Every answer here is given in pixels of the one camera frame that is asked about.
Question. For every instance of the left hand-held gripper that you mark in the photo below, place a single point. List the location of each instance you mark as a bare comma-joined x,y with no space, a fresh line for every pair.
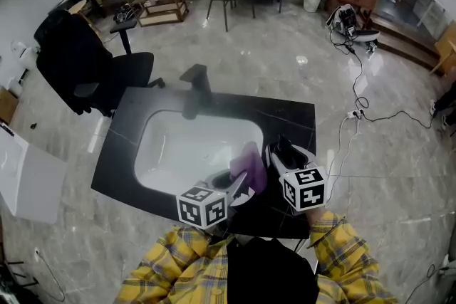
201,208

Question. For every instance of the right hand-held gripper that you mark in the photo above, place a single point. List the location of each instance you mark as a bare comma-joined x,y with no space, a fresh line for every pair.
303,190

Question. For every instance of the purple cloth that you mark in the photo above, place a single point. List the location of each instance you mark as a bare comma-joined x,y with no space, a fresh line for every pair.
251,163

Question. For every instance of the person's left forearm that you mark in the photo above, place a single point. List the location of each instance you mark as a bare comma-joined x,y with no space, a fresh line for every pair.
174,263

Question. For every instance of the person's right forearm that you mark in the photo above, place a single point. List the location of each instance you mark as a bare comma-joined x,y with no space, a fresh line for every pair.
342,260

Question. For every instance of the white sink basin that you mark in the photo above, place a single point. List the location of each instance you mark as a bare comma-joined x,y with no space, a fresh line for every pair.
178,153

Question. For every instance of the white power strip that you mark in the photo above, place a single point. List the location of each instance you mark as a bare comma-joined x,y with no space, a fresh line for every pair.
353,114

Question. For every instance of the person's torso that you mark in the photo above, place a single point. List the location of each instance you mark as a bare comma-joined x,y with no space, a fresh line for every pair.
270,274

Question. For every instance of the black sink faucet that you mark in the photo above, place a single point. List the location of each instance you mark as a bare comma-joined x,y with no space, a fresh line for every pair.
197,89

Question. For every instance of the dark wooden sink cabinet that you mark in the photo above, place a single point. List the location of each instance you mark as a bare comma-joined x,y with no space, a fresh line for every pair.
117,153

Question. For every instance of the white and black backpack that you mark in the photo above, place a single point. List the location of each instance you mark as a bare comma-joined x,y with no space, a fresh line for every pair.
343,18

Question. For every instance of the white wastebasket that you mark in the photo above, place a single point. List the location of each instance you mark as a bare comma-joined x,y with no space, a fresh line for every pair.
312,1

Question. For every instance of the wooden platform steps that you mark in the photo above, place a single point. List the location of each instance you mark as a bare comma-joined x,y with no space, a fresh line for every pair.
406,42

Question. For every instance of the light wooden desk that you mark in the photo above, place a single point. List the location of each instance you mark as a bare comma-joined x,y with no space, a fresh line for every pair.
447,46

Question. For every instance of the white freestanding washbasin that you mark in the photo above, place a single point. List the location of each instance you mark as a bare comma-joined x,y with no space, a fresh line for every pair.
35,181

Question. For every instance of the black office chair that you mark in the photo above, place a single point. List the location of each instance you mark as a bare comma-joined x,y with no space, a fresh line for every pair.
71,64

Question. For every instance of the black equipment bag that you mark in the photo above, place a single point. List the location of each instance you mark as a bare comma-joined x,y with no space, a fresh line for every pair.
124,13

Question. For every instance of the white floor socket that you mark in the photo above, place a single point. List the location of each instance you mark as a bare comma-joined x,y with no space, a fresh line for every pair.
36,254

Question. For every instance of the small black floor object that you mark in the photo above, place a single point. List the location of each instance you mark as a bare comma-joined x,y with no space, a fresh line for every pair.
33,125

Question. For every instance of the black washbasin faucet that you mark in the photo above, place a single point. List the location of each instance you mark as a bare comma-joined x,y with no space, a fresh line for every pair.
7,130

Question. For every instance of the round wooden table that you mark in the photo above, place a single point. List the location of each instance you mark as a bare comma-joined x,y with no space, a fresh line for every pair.
78,7

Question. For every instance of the brown cardboard box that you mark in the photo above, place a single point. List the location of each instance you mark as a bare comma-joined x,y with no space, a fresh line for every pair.
8,105

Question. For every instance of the white toilet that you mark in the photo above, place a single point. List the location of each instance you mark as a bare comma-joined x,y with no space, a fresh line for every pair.
23,57

